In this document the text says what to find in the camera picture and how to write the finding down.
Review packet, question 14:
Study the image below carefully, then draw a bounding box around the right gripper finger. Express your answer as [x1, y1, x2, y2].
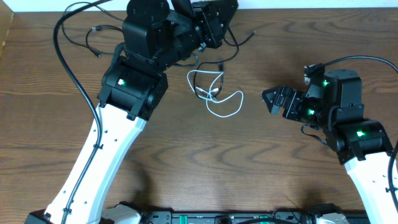
[265, 99, 291, 114]
[261, 85, 292, 101]

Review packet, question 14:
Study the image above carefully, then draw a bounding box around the short black usb cable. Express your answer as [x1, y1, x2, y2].
[192, 27, 257, 100]

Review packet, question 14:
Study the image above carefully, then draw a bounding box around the white usb cable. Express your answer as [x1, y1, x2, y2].
[186, 69, 244, 119]

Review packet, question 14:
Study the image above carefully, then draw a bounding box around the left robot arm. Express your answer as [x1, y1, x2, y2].
[26, 0, 238, 223]

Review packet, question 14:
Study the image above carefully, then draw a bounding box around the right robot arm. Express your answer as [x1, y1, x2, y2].
[262, 68, 397, 223]

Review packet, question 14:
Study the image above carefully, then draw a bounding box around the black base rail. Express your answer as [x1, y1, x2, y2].
[99, 201, 371, 224]

